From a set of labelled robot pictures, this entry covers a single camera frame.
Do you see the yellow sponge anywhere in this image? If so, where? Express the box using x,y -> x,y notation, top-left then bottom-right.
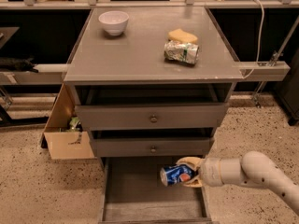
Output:
168,29 -> 198,44

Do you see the green item in box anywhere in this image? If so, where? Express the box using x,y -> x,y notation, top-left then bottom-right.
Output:
60,117 -> 82,132

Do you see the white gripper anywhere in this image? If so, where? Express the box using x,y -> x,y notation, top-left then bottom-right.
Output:
176,157 -> 222,189

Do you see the grey open bottom drawer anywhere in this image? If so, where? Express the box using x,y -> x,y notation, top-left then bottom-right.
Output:
98,156 -> 212,224

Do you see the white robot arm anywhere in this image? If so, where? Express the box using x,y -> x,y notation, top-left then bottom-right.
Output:
177,151 -> 299,215

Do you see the black object on shelf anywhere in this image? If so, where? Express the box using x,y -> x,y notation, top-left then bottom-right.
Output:
0,57 -> 38,73

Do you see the grey middle drawer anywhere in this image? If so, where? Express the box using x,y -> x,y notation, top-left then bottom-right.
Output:
90,137 -> 214,157

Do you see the white ceramic bowl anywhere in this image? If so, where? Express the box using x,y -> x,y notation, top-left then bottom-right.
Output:
98,11 -> 129,35

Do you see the blue pepsi can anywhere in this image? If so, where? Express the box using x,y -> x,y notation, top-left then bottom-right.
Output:
160,164 -> 195,187

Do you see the white cable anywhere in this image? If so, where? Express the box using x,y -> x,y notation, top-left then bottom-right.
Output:
242,0 -> 266,79

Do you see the grey top drawer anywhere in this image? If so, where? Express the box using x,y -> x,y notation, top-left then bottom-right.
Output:
75,104 -> 227,131

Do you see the grey drawer cabinet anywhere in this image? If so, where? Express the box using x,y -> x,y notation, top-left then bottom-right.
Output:
64,5 -> 245,161

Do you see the crushed green white can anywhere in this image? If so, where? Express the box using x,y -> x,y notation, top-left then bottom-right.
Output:
164,40 -> 199,64

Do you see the cardboard box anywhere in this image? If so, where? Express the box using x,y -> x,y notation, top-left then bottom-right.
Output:
43,84 -> 94,160

